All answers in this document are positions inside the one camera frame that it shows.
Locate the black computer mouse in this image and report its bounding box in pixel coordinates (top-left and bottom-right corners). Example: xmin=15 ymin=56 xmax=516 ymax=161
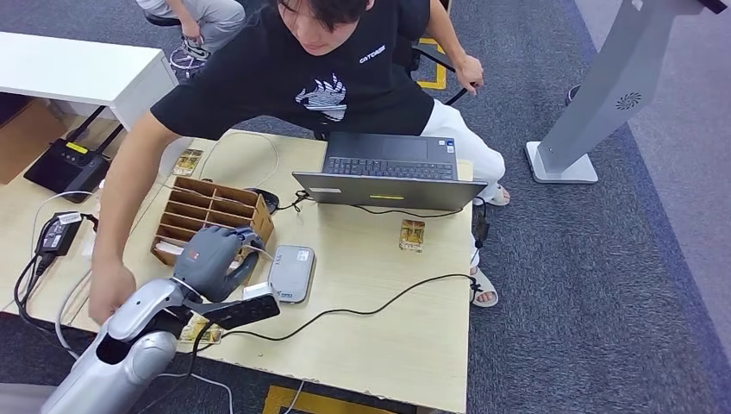
xmin=245 ymin=187 xmax=281 ymax=216

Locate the grey card reader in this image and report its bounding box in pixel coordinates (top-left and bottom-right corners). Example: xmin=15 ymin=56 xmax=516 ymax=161
xmin=266 ymin=244 xmax=317 ymax=305

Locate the grey kiosk stand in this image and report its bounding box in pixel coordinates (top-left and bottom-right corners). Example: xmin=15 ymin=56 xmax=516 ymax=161
xmin=525 ymin=0 xmax=731 ymax=185

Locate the wooden card organiser box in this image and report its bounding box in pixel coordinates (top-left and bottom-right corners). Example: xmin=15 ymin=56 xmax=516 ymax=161
xmin=149 ymin=175 xmax=277 ymax=287

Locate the black laptop power cable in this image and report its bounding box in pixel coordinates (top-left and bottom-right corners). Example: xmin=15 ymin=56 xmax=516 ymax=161
xmin=12 ymin=197 xmax=491 ymax=355

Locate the black stool chrome base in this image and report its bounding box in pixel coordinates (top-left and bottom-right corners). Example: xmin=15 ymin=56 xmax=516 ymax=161
xmin=143 ymin=12 xmax=211 ymax=72

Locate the white desk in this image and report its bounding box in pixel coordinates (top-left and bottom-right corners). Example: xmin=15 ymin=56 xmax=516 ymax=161
xmin=0 ymin=31 xmax=180 ymax=133

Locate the person's right hand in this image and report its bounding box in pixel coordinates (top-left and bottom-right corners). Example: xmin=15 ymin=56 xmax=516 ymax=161
xmin=88 ymin=260 xmax=138 ymax=325

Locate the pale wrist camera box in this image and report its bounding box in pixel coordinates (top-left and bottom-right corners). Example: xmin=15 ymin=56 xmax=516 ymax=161
xmin=241 ymin=281 xmax=281 ymax=302

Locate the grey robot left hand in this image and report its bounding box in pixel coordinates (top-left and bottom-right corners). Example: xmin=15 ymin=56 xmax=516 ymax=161
xmin=172 ymin=225 xmax=266 ymax=304

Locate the grey laptop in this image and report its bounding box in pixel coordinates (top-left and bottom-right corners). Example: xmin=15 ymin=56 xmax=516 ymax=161
xmin=291 ymin=131 xmax=489 ymax=212

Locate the black laptop power adapter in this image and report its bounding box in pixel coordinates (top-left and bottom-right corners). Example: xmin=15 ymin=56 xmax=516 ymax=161
xmin=34 ymin=211 xmax=84 ymax=258

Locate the white looped cable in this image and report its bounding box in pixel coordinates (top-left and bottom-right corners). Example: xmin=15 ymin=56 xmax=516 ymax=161
xmin=197 ymin=131 xmax=281 ymax=190

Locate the thin white cable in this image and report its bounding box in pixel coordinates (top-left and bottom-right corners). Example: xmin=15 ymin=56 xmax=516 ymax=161
xmin=29 ymin=190 xmax=97 ymax=254

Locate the person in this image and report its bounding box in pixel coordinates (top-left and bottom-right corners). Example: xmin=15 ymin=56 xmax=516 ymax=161
xmin=88 ymin=0 xmax=510 ymax=325
xmin=135 ymin=0 xmax=247 ymax=63

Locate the white floor cable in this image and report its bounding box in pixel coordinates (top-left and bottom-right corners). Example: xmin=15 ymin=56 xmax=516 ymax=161
xmin=284 ymin=379 xmax=307 ymax=414

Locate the gold printed room key card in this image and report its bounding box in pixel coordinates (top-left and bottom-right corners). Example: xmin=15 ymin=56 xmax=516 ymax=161
xmin=178 ymin=317 xmax=225 ymax=345
xmin=397 ymin=219 xmax=427 ymax=254
xmin=171 ymin=148 xmax=205 ymax=177

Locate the white power strip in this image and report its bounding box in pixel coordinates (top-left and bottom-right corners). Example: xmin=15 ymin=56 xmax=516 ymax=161
xmin=80 ymin=225 xmax=99 ymax=260

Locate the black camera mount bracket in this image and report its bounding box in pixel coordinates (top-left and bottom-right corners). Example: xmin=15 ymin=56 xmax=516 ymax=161
xmin=188 ymin=292 xmax=282 ymax=331

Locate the white sandal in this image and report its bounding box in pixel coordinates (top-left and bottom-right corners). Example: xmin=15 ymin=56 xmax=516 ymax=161
xmin=469 ymin=267 xmax=500 ymax=310
xmin=472 ymin=184 xmax=511 ymax=208

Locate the black mouse cable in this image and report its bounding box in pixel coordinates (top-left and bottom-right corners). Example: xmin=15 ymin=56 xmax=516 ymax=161
xmin=275 ymin=189 xmax=465 ymax=220

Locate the person's left hand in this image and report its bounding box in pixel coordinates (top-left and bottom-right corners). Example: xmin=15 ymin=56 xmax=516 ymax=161
xmin=453 ymin=53 xmax=485 ymax=97

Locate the black router with antennas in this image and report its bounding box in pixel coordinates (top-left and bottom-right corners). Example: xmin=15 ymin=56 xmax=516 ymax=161
xmin=23 ymin=105 xmax=126 ymax=204

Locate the yellow floor tape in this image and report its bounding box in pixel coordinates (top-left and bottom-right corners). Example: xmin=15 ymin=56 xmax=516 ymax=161
xmin=415 ymin=36 xmax=448 ymax=91
xmin=262 ymin=386 xmax=395 ymax=414

